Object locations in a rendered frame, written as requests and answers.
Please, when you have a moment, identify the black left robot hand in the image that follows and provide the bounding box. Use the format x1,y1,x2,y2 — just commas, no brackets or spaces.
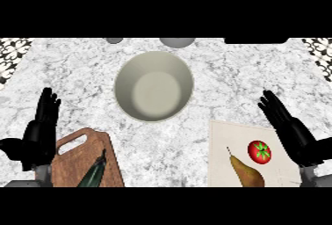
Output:
0,87,62,172

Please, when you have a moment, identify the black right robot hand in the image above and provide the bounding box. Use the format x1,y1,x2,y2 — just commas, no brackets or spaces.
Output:
257,89,332,168

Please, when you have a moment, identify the cream placemat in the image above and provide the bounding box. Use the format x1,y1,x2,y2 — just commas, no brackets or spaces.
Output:
209,120,303,188

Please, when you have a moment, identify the red tomato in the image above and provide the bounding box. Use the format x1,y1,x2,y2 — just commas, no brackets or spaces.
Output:
247,140,273,165

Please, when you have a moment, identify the pale green-grey bowl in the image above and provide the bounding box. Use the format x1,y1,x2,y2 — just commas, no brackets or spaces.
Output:
113,50,197,123

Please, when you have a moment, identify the brown wooden cutting board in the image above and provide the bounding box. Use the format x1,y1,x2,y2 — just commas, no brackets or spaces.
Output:
36,127,126,188

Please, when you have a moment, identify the brown pear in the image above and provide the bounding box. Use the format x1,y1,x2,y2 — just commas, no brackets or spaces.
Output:
226,146,266,188

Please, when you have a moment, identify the dark green cucumber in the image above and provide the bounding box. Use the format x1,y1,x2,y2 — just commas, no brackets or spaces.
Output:
77,149,108,188

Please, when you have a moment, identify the small grey round object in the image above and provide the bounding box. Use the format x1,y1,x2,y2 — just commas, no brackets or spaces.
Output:
105,37,124,45

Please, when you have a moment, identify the large grey round object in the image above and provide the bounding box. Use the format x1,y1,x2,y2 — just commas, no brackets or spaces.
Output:
158,37,197,48

